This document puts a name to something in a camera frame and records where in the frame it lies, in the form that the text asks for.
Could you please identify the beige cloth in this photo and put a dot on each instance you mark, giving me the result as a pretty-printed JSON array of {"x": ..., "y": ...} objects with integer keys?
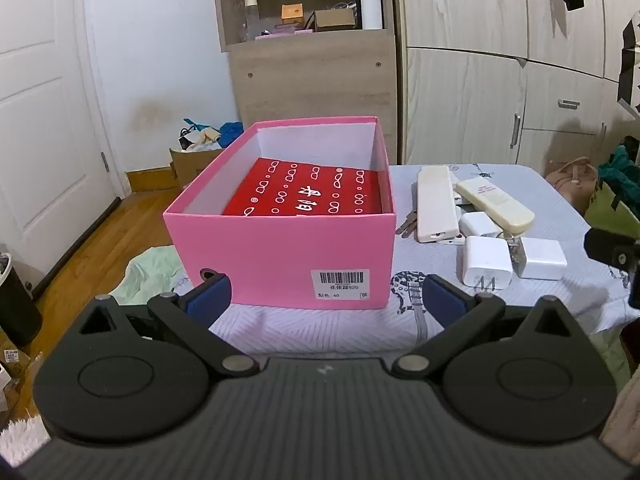
[{"x": 205, "y": 138}]

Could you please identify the black door draft strip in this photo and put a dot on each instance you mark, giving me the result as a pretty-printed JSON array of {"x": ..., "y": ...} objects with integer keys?
[{"x": 75, "y": 241}]

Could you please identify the light green t-shirt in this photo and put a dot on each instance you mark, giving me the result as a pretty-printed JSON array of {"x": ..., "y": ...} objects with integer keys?
[{"x": 150, "y": 270}]

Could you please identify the white fuzzy rug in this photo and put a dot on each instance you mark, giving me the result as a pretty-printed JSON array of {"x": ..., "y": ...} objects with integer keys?
[{"x": 22, "y": 437}]

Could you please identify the small orange box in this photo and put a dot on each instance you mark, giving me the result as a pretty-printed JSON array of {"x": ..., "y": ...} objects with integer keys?
[{"x": 293, "y": 14}]

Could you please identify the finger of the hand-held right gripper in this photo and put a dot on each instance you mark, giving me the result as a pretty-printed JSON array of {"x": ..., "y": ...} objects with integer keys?
[{"x": 612, "y": 252}]

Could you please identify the square white charger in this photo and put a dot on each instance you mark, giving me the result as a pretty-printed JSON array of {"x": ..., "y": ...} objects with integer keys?
[{"x": 542, "y": 260}]

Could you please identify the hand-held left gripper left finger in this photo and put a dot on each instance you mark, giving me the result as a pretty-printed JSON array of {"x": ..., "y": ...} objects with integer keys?
[{"x": 212, "y": 294}]

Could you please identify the flat pink items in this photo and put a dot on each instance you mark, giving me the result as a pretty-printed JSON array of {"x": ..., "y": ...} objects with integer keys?
[{"x": 280, "y": 34}]

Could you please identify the wooden shelf cabinet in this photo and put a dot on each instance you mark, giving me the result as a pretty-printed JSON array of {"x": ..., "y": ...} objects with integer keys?
[{"x": 310, "y": 85}]

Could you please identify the cream remote control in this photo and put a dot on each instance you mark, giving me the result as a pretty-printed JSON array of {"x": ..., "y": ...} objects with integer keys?
[{"x": 495, "y": 202}]

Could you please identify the black trash bin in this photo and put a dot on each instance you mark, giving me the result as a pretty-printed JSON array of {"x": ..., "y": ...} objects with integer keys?
[{"x": 17, "y": 310}]

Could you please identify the brown leather bag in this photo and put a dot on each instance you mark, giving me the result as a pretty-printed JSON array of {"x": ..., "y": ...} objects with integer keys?
[{"x": 570, "y": 175}]

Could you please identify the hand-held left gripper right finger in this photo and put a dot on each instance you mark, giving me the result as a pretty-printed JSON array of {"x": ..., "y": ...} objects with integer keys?
[{"x": 440, "y": 299}]

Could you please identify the large white charger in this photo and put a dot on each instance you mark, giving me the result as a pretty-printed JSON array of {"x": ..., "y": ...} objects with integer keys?
[{"x": 485, "y": 262}]

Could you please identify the white paper roll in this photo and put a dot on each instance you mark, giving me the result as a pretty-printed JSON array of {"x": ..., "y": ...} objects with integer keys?
[{"x": 371, "y": 2}]

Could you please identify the blue plastic bag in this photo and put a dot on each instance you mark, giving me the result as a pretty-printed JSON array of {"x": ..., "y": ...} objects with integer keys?
[{"x": 232, "y": 134}]

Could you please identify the light wooden wardrobe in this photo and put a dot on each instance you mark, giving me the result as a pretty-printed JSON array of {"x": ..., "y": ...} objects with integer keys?
[{"x": 460, "y": 60}]

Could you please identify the green bag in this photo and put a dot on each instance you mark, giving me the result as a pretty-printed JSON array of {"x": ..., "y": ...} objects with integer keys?
[{"x": 602, "y": 212}]

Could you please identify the pink cardboard box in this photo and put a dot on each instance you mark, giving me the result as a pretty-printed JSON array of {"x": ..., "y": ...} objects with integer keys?
[{"x": 275, "y": 260}]

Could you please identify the clear bottle white cap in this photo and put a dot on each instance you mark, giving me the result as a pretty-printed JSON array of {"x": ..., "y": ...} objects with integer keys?
[{"x": 252, "y": 17}]

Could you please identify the red patterned box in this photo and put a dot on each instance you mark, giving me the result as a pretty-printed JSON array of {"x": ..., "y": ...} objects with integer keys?
[{"x": 300, "y": 190}]

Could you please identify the white remote control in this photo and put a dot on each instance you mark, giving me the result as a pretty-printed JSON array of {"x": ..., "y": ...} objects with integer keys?
[{"x": 436, "y": 205}]

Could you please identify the large brown cardboard box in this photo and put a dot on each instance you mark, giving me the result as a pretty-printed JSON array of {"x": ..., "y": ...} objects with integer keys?
[{"x": 192, "y": 167}]

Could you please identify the small brown cardboard box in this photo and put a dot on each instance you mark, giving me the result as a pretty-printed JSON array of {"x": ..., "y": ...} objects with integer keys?
[{"x": 335, "y": 20}]

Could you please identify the black and white garment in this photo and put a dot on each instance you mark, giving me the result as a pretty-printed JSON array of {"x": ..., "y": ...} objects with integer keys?
[{"x": 631, "y": 65}]

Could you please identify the white door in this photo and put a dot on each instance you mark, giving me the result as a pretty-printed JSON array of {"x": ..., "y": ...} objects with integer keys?
[{"x": 40, "y": 110}]

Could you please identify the teal cloth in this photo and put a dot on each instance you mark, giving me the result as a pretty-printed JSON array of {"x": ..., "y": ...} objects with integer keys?
[{"x": 620, "y": 167}]

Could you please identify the small white charger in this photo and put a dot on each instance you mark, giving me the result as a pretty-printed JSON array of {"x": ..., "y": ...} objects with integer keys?
[{"x": 477, "y": 224}]

